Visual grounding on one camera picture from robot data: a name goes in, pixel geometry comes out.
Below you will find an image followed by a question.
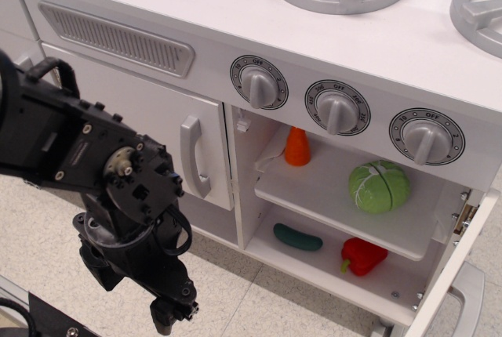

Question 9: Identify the grey right stove burner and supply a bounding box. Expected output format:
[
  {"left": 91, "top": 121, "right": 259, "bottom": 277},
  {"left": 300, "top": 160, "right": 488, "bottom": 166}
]
[{"left": 449, "top": 0, "right": 501, "bottom": 57}]

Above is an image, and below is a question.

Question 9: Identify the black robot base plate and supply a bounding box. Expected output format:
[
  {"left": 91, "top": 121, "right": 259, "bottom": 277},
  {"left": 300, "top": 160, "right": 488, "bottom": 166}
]
[{"left": 28, "top": 292, "right": 98, "bottom": 337}]

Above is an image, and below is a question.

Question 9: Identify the grey middle knob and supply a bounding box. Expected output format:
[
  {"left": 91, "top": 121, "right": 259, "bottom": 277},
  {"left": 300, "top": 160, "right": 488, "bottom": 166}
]
[{"left": 305, "top": 79, "right": 371, "bottom": 136}]

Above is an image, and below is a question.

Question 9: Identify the red toy bell pepper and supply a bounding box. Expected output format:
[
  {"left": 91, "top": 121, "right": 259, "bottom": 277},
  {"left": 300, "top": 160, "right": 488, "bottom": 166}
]
[{"left": 340, "top": 237, "right": 388, "bottom": 277}]

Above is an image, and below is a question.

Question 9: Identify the green toy cabbage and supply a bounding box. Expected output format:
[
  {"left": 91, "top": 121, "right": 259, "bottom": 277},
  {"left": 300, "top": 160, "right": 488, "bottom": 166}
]
[{"left": 348, "top": 160, "right": 411, "bottom": 214}]

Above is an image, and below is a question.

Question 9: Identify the white oven door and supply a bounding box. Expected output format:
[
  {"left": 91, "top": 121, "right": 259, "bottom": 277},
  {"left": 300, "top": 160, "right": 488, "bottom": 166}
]
[{"left": 369, "top": 188, "right": 502, "bottom": 337}]

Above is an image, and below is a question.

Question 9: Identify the white toy kitchen unit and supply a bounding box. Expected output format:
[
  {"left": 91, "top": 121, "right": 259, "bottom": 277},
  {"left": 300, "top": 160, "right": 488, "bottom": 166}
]
[{"left": 24, "top": 0, "right": 501, "bottom": 336}]

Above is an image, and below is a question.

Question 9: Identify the orange toy carrot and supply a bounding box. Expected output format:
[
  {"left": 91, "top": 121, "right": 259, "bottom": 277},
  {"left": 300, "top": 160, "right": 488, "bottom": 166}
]
[{"left": 284, "top": 127, "right": 311, "bottom": 167}]

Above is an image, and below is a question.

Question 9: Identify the green toy cucumber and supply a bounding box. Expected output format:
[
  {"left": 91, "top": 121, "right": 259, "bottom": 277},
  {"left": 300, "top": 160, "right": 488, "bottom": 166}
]
[{"left": 273, "top": 223, "right": 323, "bottom": 252}]

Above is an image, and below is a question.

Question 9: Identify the white oven shelf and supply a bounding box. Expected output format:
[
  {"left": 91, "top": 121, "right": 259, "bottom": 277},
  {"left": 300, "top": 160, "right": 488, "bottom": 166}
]
[{"left": 255, "top": 154, "right": 445, "bottom": 261}]

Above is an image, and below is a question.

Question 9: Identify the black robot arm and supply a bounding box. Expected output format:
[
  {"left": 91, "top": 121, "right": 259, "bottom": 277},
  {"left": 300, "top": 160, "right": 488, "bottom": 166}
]
[{"left": 1, "top": 55, "right": 198, "bottom": 335}]

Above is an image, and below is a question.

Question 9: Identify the white cupboard door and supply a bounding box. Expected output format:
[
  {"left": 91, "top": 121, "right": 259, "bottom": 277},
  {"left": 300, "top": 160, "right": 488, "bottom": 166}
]
[{"left": 42, "top": 44, "right": 234, "bottom": 210}]

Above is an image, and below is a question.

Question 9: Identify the white neighbouring cabinet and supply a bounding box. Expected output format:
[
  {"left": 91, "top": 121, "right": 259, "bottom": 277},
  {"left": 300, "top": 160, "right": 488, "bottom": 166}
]
[{"left": 1, "top": 0, "right": 45, "bottom": 70}]

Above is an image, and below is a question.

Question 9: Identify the grey cupboard door handle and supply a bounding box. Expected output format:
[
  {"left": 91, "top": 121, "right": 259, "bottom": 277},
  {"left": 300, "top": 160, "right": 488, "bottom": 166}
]
[{"left": 180, "top": 115, "right": 211, "bottom": 198}]

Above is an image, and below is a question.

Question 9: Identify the grey right knob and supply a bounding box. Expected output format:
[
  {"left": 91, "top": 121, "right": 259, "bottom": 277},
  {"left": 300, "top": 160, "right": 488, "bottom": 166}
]
[{"left": 389, "top": 107, "right": 466, "bottom": 166}]

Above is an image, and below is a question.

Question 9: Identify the grey left knob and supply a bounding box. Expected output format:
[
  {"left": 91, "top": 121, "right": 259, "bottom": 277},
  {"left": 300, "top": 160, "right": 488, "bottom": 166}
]
[{"left": 230, "top": 55, "right": 289, "bottom": 110}]

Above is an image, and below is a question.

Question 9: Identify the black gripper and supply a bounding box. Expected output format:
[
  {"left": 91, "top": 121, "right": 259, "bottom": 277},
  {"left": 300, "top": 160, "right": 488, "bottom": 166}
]
[{"left": 73, "top": 211, "right": 198, "bottom": 335}]

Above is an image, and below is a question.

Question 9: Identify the grey knob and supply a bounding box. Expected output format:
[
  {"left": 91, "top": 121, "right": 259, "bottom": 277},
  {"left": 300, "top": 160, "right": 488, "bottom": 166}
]
[
  {"left": 230, "top": 55, "right": 289, "bottom": 110},
  {"left": 389, "top": 107, "right": 466, "bottom": 166},
  {"left": 305, "top": 79, "right": 371, "bottom": 136}
]

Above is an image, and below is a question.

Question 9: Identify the grey oven door handle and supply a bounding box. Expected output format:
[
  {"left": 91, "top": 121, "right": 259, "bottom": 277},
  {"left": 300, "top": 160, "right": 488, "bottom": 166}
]
[{"left": 427, "top": 262, "right": 486, "bottom": 336}]

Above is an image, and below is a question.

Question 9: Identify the black braided cable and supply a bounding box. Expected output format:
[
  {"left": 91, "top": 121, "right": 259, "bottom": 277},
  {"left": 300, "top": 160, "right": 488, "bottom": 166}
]
[{"left": 0, "top": 296, "right": 36, "bottom": 337}]

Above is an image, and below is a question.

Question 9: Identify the grey vent grille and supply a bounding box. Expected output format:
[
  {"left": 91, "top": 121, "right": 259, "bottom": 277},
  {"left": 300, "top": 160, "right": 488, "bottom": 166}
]
[{"left": 38, "top": 1, "right": 195, "bottom": 78}]

